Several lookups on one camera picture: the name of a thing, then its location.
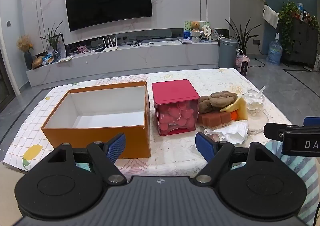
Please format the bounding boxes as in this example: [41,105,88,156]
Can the brown braided plush toy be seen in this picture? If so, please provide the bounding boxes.
[209,91,238,111]

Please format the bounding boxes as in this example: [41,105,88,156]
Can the yellow pink snack packet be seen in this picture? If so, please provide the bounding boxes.
[220,97,248,121]

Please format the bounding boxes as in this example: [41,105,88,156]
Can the white hanging towel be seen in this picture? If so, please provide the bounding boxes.
[262,5,280,29]

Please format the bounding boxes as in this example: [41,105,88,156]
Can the pink woven basket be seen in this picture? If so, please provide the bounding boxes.
[236,50,247,66]

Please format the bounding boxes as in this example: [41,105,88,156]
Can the dark drawer cabinet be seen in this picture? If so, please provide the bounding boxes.
[282,18,320,66]

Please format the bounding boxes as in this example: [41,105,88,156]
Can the pink space heater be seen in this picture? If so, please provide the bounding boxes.
[237,56,250,77]

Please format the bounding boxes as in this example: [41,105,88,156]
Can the black heater power cable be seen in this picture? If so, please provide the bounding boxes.
[249,58,267,68]

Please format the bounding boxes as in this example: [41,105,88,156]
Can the blue striped fleece cloth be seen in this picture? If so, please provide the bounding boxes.
[265,140,320,226]

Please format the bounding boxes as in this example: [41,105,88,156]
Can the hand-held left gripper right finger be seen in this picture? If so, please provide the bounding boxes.
[194,132,274,187]

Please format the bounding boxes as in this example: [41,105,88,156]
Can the golden round ornament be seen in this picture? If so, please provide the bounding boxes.
[32,55,45,69]

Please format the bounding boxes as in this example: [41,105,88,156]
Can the white crumpled tissue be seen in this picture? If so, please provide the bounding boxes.
[204,120,249,144]

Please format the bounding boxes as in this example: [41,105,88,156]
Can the orange cardboard box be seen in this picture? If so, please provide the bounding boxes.
[41,81,152,159]

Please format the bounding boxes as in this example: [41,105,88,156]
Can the black tangled cables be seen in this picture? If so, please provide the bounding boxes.
[130,40,153,47]

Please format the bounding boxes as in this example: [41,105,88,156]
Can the grey trash can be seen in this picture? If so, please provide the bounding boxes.
[218,38,238,69]

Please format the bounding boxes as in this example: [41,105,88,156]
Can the red cube storage box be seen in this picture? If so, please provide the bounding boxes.
[152,79,200,137]

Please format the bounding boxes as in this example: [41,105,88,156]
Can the blue water jug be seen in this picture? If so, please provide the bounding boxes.
[267,33,283,66]

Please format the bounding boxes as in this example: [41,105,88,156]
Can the long-leaf potted plant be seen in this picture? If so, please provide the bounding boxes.
[225,17,262,56]

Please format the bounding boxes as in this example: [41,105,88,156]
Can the clear tied plastic bag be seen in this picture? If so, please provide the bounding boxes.
[241,86,269,134]

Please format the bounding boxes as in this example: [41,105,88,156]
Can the grey long television cabinet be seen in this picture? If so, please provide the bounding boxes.
[26,41,227,88]

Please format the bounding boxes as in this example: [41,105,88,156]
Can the white router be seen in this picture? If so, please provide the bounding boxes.
[102,36,118,52]

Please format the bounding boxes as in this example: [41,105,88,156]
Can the brown segmented foam block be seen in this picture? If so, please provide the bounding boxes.
[199,111,232,128]

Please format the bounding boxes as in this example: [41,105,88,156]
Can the green plant glass vase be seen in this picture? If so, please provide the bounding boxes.
[40,21,67,61]

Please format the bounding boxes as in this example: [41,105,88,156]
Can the bushy green plant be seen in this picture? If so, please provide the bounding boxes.
[277,1,300,54]

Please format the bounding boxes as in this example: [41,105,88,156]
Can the dark vase dried flowers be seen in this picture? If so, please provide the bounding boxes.
[16,35,34,70]

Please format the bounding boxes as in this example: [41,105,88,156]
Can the white lemon checked tablecloth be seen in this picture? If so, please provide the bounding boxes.
[2,82,80,173]

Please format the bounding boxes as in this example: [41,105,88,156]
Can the dark brown plush toy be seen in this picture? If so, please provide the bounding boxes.
[199,95,216,114]

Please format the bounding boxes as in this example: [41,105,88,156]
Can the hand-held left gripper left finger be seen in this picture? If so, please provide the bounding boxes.
[45,133,127,186]

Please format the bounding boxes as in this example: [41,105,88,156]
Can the blue snack bags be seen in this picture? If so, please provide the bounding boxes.
[41,52,55,65]

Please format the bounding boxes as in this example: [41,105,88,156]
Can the white round hand fan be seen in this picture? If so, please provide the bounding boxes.
[202,24,213,39]

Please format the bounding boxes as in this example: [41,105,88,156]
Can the dark glass sliding door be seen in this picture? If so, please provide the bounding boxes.
[0,48,10,106]

